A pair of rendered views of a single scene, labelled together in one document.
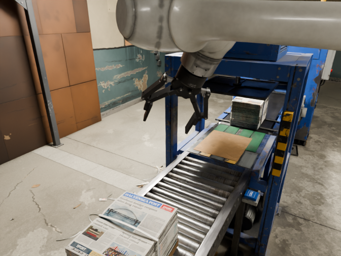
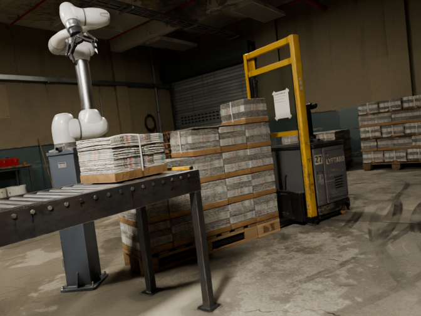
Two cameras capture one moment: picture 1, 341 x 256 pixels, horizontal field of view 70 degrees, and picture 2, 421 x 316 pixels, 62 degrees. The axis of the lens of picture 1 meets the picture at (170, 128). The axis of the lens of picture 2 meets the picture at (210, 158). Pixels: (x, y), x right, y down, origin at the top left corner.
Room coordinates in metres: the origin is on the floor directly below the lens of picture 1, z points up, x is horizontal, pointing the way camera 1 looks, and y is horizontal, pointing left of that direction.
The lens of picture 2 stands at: (2.60, 0.94, 0.96)
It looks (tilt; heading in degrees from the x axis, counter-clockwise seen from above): 3 degrees down; 189
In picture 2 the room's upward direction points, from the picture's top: 7 degrees counter-clockwise
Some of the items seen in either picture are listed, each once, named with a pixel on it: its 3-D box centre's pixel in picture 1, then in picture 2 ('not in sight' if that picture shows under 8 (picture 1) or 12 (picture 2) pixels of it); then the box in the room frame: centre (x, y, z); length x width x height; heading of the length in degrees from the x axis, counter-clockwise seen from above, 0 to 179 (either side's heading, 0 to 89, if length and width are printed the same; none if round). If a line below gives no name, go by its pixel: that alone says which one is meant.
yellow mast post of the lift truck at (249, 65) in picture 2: not in sight; (257, 132); (-1.42, 0.90, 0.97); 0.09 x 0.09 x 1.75; 42
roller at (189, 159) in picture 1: (212, 167); not in sight; (1.57, -0.31, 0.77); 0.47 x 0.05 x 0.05; 59
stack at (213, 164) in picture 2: not in sight; (188, 204); (-0.40, 0.25, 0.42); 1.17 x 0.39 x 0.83; 132
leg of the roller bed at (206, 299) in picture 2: not in sight; (202, 249); (0.65, 0.53, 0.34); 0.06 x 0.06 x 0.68; 59
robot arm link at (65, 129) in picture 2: not in sight; (64, 128); (0.18, -0.47, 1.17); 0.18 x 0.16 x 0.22; 130
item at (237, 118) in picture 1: (249, 109); not in sight; (2.43, -0.83, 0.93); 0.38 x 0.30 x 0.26; 149
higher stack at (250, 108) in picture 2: not in sight; (249, 166); (-0.89, 0.79, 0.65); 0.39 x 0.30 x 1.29; 42
